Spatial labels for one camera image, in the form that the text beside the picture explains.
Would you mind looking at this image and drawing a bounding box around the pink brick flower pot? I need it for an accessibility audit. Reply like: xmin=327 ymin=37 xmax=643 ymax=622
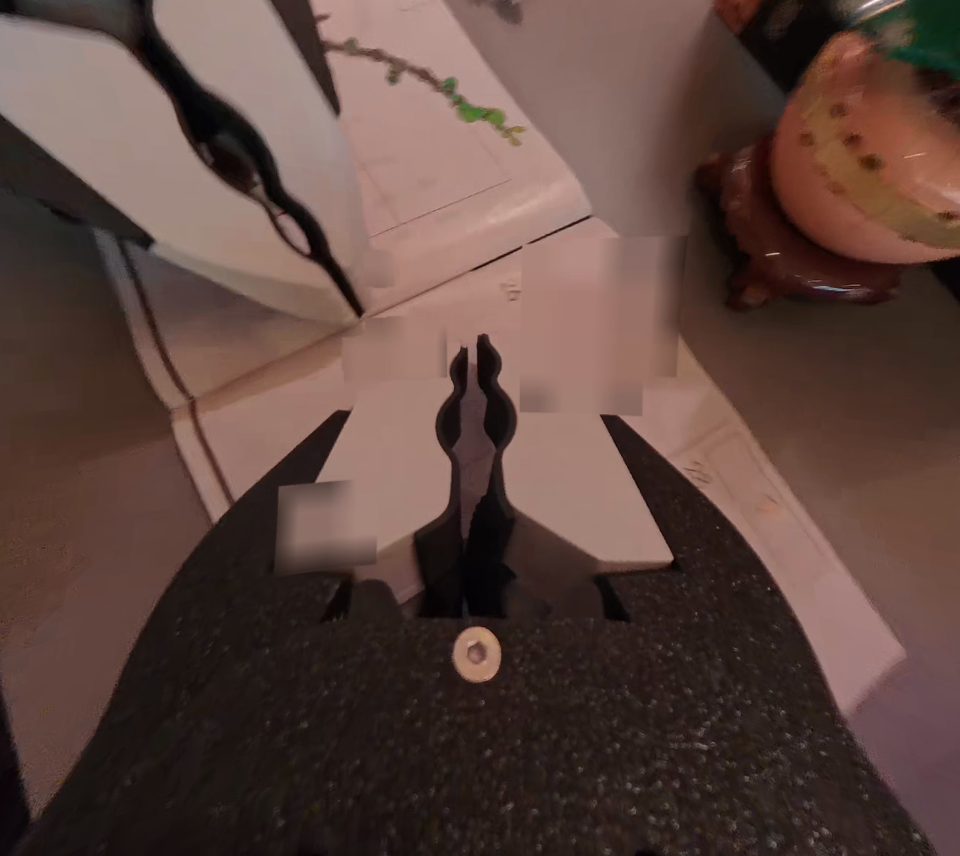
xmin=693 ymin=0 xmax=960 ymax=311

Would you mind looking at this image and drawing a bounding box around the white instruction booklet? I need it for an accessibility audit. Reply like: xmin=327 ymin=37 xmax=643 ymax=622
xmin=93 ymin=0 xmax=909 ymax=718

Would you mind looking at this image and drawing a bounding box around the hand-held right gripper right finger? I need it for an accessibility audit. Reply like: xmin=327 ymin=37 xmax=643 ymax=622
xmin=475 ymin=333 xmax=675 ymax=606

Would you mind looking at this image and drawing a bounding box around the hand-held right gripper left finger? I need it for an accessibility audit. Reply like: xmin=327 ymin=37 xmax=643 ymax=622
xmin=317 ymin=345 xmax=471 ymax=606

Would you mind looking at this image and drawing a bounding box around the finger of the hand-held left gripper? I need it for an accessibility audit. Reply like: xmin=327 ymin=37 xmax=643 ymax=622
xmin=142 ymin=0 xmax=370 ymax=313
xmin=0 ymin=12 xmax=365 ymax=323

